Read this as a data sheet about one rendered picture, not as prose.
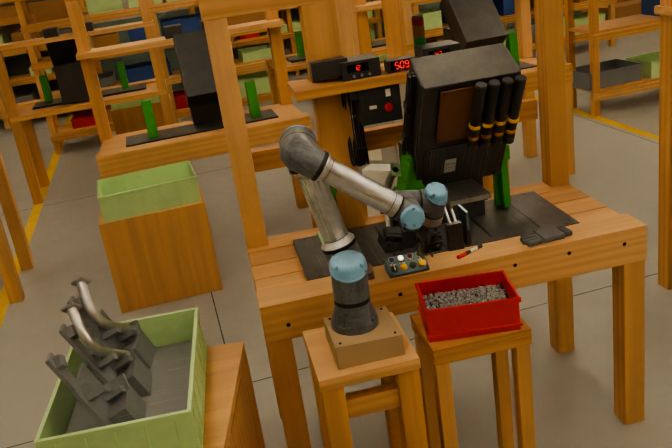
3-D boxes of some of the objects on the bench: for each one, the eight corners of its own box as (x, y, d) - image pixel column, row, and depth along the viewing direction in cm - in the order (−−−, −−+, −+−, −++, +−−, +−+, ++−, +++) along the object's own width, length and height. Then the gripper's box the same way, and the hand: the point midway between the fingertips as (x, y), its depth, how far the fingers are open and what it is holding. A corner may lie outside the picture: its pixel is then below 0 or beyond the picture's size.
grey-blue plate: (472, 245, 288) (469, 211, 284) (467, 246, 288) (464, 212, 283) (463, 236, 297) (460, 203, 292) (458, 237, 297) (455, 204, 292)
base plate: (580, 227, 295) (580, 222, 294) (309, 284, 280) (308, 279, 279) (533, 194, 334) (533, 190, 333) (293, 244, 319) (292, 239, 318)
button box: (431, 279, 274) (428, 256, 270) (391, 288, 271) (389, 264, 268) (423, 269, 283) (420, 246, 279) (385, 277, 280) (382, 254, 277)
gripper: (423, 234, 245) (416, 272, 261) (449, 228, 247) (440, 267, 263) (414, 214, 251) (408, 253, 267) (439, 209, 253) (431, 248, 269)
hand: (421, 252), depth 266 cm, fingers closed
